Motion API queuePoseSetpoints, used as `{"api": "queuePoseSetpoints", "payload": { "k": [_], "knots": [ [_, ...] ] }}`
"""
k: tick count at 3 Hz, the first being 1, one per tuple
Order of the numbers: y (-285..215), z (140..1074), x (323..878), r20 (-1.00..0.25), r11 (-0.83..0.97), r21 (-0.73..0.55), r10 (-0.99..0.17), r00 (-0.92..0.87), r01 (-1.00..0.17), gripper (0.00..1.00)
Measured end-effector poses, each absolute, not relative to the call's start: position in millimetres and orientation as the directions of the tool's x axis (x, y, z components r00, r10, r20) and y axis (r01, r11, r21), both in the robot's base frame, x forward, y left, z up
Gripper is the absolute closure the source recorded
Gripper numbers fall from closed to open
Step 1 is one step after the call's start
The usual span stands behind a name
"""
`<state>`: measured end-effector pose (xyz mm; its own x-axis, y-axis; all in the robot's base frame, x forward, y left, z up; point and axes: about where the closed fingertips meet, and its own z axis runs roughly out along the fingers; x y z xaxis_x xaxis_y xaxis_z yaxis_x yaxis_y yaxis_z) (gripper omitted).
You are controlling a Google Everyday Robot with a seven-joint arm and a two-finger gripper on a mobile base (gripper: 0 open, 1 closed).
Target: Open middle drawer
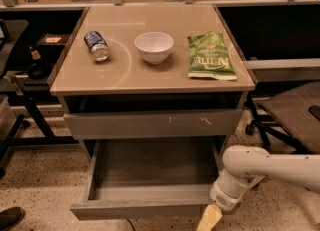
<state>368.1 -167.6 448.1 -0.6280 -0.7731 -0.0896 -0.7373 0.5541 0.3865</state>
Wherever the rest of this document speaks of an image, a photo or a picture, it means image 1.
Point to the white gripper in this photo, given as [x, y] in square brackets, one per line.
[222, 196]

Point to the grey drawer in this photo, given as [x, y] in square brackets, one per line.
[142, 178]
[153, 124]

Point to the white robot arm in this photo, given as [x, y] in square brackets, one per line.
[243, 167]

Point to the grey top drawer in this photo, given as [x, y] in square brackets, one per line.
[153, 124]

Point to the grey drawer cabinet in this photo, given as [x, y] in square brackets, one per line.
[126, 83]

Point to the black office chair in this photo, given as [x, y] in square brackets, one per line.
[292, 117]

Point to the green chip bag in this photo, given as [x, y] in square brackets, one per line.
[209, 57]

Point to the white bowl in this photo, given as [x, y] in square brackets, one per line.
[154, 47]

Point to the blue soda can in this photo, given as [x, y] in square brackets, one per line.
[97, 46]

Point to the dark shoe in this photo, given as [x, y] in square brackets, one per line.
[11, 217]

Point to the black left chair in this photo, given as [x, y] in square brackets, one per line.
[10, 124]

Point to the black side table frame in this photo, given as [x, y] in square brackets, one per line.
[28, 101]

